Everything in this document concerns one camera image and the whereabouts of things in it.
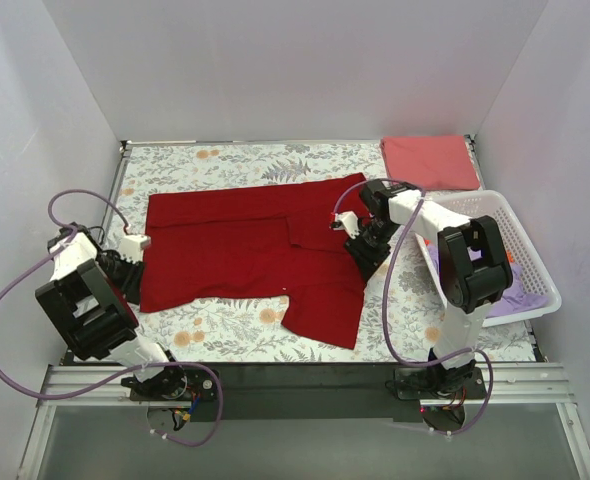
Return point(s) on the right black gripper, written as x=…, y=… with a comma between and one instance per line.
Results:
x=363, y=254

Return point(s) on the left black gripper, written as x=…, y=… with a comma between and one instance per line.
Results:
x=129, y=275

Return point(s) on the dark red t shirt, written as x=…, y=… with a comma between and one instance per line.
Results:
x=258, y=242

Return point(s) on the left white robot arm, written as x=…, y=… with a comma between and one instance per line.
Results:
x=90, y=297

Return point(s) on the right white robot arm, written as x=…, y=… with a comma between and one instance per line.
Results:
x=474, y=270

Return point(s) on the floral patterned table cloth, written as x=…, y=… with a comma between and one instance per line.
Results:
x=250, y=330

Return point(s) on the folded pink t shirt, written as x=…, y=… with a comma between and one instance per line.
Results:
x=431, y=162

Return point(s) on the lavender t shirt in basket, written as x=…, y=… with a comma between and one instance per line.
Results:
x=515, y=300

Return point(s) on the white plastic laundry basket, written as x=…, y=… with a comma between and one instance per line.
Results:
x=535, y=276

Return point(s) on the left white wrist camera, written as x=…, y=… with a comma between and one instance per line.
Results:
x=131, y=247

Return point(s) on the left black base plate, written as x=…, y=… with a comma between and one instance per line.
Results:
x=173, y=383

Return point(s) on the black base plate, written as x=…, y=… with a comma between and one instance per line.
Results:
x=173, y=383
x=420, y=384

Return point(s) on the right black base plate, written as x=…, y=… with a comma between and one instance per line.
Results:
x=420, y=384

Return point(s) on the aluminium frame rail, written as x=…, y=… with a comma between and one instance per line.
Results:
x=317, y=421

